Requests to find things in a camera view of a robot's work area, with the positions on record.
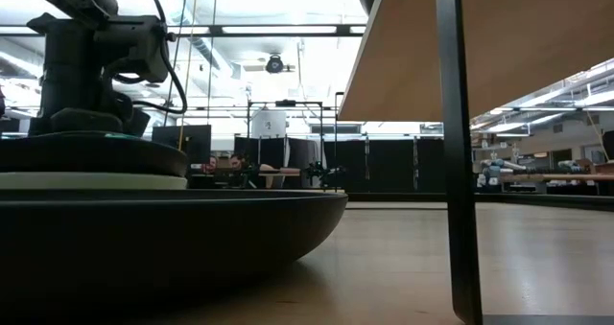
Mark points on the blue white background robot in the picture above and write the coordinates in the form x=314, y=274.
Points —
x=491, y=171

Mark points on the black round ceiling fixture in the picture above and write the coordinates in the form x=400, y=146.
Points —
x=274, y=64

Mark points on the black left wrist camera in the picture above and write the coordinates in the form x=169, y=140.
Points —
x=134, y=47

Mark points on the black monitor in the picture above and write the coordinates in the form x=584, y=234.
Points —
x=192, y=143

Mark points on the black metal frame stand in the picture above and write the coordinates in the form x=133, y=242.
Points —
x=288, y=103

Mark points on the person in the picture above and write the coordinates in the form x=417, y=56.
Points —
x=240, y=164
x=211, y=164

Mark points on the black overhead rig beam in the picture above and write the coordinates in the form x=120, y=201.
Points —
x=216, y=30

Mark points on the dark blue deep plate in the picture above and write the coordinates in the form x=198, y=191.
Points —
x=168, y=234
x=96, y=155

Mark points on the wooden shelf with black legs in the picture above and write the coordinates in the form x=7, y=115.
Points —
x=527, y=37

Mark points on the black background robot arm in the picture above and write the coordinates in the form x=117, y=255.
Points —
x=319, y=174

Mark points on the black partition wall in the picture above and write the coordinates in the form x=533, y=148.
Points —
x=384, y=167

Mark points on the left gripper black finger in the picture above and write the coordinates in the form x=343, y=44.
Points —
x=136, y=123
x=81, y=123

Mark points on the white sign board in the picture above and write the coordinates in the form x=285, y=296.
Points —
x=268, y=123

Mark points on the black aluminium table frame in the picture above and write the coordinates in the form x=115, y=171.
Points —
x=408, y=197

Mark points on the long wooden background table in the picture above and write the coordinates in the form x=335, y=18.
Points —
x=551, y=177

